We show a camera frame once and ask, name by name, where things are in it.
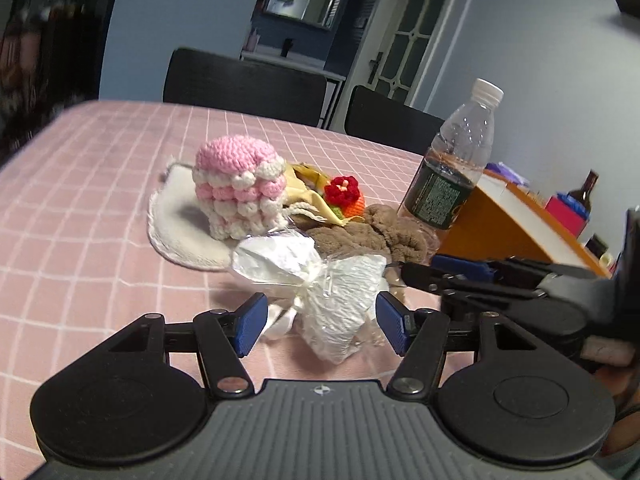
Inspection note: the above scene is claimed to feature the brown fuzzy sock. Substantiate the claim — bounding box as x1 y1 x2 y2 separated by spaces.
306 204 435 263

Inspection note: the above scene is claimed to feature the white round cloth pad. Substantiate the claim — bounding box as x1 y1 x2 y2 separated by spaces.
146 162 235 272

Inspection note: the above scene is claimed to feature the pink red box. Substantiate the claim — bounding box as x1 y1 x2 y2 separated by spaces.
544 193 590 237

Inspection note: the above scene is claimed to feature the black chair left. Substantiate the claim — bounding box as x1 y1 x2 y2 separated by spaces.
163 48 326 127

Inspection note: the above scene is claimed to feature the white glass panel door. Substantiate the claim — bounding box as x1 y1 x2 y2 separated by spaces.
344 0 454 104

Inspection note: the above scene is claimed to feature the pink white crochet hat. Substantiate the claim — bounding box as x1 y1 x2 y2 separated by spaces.
192 136 288 240

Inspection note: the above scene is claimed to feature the black chair right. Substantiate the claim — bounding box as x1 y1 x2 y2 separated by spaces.
344 84 444 155

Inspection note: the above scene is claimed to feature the clear plastic water bottle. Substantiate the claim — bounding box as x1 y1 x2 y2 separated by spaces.
398 78 503 255

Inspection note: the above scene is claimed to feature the orange white storage box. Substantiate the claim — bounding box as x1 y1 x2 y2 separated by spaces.
438 171 611 278

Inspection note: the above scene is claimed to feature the purple tissue pack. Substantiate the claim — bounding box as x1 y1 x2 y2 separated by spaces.
486 162 529 188

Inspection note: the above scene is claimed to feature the brown glass bottle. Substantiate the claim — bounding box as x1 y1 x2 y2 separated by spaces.
567 170 599 221

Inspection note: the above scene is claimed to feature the black chair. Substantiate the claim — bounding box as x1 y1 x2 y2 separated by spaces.
344 84 444 155
163 48 326 127

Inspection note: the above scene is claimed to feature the white flowers plastic bag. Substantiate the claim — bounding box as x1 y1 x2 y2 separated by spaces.
230 231 390 364

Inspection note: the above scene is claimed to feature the red orange crochet flower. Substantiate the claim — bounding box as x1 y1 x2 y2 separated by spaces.
323 176 366 219

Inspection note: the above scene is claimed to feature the white counter cabinet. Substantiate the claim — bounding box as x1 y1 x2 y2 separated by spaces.
240 51 346 129

